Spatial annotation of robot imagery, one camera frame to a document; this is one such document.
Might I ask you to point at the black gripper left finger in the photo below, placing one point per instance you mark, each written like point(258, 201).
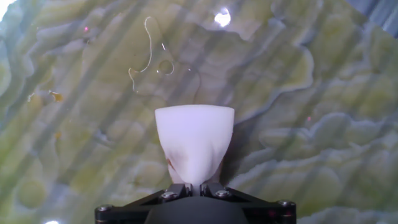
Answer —
point(178, 189)

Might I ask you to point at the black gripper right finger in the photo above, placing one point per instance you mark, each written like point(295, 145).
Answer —
point(214, 189)

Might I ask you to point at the white sponge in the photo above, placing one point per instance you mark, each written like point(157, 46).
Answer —
point(194, 140)

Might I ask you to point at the green marble pattern mat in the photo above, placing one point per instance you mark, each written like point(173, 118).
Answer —
point(295, 93)

